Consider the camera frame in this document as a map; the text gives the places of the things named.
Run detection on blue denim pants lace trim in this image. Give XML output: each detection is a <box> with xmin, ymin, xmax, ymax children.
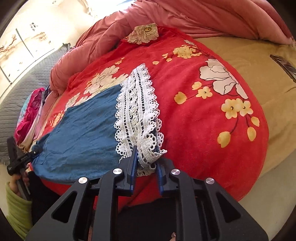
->
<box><xmin>32</xmin><ymin>64</ymin><xmax>166</xmax><ymax>184</ymax></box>

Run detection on left forearm green sleeve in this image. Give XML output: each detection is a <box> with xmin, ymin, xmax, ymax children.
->
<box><xmin>5</xmin><ymin>182</ymin><xmax>33</xmax><ymax>240</ymax></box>

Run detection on left hand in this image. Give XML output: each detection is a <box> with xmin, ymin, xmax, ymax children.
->
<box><xmin>9</xmin><ymin>165</ymin><xmax>30</xmax><ymax>201</ymax></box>

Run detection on pink folded clothes pile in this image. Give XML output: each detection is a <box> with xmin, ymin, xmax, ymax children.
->
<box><xmin>14</xmin><ymin>87</ymin><xmax>55</xmax><ymax>151</ymax></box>

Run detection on grey quilted headboard cushion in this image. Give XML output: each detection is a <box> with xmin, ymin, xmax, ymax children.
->
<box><xmin>0</xmin><ymin>43</ymin><xmax>71</xmax><ymax>165</ymax></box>

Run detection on red floral blanket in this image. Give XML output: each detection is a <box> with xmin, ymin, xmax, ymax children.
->
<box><xmin>41</xmin><ymin>24</ymin><xmax>268</xmax><ymax>208</ymax></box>

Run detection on tan bed sheet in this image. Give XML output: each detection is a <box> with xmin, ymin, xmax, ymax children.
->
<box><xmin>198</xmin><ymin>37</ymin><xmax>295</xmax><ymax>176</ymax></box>

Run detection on pink quilted comforter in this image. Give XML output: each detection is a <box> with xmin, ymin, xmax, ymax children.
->
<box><xmin>50</xmin><ymin>0</ymin><xmax>293</xmax><ymax>95</ymax></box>

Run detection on floral wall painting panels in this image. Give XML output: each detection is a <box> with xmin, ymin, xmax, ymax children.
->
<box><xmin>1</xmin><ymin>13</ymin><xmax>59</xmax><ymax>83</ymax></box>

